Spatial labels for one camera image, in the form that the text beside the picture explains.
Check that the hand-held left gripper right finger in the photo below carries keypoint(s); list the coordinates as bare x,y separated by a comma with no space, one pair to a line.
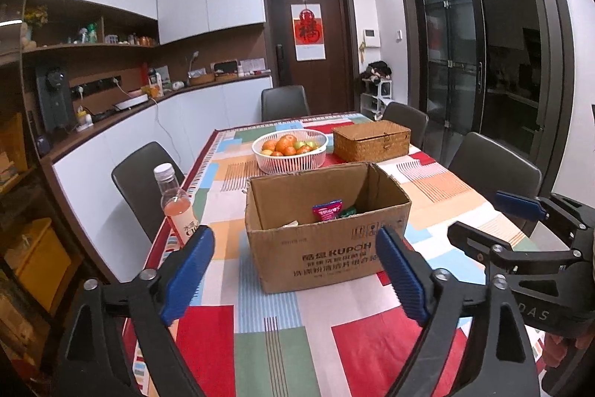
402,280

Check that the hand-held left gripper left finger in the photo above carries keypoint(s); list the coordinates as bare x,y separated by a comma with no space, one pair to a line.
186,280

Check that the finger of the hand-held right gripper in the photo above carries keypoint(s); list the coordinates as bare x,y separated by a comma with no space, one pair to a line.
520,204
469,234

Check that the brown cardboard box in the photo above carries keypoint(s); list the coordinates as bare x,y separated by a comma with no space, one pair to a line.
316,253

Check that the person's right hand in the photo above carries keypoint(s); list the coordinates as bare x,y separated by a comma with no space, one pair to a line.
554,348

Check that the dark grey dining chair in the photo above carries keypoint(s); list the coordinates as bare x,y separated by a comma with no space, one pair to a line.
404,120
284,101
492,167
139,178

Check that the clear bottle with pink drink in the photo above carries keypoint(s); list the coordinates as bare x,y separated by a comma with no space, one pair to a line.
176,206

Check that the green snack packet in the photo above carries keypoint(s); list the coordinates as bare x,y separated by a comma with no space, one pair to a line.
349,211

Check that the red snack packet in box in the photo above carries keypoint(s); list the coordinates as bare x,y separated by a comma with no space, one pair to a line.
327,211

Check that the brown wicker box with lid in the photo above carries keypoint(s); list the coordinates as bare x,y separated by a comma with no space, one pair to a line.
372,143

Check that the yellow storage box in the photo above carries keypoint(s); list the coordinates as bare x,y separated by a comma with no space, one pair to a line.
42,266

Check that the white plastic basket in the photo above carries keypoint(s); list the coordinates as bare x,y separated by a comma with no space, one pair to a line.
288,167

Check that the dark glass sliding door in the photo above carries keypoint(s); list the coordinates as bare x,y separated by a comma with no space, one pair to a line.
446,67

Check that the white shoe rack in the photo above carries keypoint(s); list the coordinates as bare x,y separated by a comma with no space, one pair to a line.
374,99

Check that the white counter cabinets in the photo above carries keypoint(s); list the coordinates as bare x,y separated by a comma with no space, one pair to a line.
200,113

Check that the pile of orange and green fruits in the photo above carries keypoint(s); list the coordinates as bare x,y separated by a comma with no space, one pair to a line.
288,146

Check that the flat white tray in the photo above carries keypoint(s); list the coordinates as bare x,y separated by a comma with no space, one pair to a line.
131,103

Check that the pile of dark bags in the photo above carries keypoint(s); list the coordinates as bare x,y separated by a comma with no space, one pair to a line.
377,71

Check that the orange packet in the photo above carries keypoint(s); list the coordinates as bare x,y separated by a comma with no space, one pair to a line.
149,91

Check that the white tape roll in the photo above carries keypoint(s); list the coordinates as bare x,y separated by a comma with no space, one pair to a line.
177,85

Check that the small white bottle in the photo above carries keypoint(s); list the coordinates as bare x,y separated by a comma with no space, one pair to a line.
159,85

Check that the small wicker basket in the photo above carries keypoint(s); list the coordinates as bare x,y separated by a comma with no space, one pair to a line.
201,79

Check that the green and white card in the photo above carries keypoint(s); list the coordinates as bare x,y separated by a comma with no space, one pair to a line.
162,74

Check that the black tablet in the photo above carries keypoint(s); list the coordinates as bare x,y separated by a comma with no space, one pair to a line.
224,67

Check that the white intercom panel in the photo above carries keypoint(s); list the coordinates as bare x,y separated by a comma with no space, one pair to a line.
370,37

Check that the black countertop appliance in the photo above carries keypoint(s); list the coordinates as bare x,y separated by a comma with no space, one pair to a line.
55,99

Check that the white papers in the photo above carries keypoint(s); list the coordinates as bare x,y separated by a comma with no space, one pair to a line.
252,66

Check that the dark brown door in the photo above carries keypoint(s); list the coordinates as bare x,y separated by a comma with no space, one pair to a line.
334,53

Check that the row of shelf bottles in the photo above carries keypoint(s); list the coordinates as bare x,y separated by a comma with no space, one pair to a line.
93,35

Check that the yellow flower bunch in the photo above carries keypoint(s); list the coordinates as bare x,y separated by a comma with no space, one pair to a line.
36,15

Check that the black wall socket strip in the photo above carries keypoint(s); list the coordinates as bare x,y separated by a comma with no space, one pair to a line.
95,84

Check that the red and white wall calendar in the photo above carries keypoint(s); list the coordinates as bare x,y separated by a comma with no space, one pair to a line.
307,34

